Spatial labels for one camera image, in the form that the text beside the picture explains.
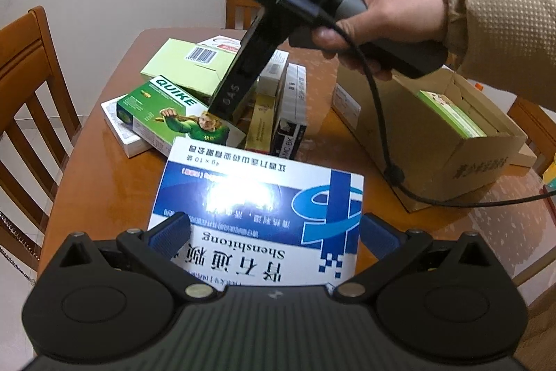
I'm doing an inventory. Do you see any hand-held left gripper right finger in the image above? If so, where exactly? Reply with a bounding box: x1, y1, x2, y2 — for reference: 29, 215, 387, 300
334, 213, 496, 304

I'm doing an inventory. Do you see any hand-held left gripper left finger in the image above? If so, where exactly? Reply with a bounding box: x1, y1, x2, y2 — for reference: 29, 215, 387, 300
58, 212, 217, 303

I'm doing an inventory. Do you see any large white blue medicine box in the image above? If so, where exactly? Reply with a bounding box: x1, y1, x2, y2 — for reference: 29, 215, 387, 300
148, 135, 366, 290

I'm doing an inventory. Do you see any white medicine box small text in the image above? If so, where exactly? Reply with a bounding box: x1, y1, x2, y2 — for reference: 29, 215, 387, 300
101, 94, 154, 158

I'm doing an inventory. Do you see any cardboard box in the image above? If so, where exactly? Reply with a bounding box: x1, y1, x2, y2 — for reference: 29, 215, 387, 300
332, 64, 528, 215

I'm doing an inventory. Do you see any black white pen box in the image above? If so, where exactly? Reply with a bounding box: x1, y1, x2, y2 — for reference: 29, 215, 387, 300
270, 62, 309, 161

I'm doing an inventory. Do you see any green hero print medicine box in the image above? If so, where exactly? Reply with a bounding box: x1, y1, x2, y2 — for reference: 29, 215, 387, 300
115, 74, 247, 157

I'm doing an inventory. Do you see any pale green box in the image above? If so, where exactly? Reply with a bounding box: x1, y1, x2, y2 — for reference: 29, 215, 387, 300
140, 38, 239, 99

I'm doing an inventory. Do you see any yellow long box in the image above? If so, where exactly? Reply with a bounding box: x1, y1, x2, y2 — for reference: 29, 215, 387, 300
244, 92, 279, 153

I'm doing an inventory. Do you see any green bear print box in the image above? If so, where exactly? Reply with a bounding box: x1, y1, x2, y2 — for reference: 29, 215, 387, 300
417, 90, 488, 140

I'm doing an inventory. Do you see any wooden desktop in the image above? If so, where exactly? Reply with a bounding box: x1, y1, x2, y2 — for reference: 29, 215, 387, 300
38, 27, 556, 304

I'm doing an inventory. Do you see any person's right hand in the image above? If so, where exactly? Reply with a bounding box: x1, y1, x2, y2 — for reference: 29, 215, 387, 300
310, 0, 449, 82

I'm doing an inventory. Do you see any wooden chair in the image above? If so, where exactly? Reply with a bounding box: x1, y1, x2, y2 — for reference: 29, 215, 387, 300
224, 0, 267, 30
0, 5, 84, 273
505, 96, 556, 178

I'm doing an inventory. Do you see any black cable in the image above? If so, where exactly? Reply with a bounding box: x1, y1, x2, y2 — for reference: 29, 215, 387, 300
278, 0, 556, 207

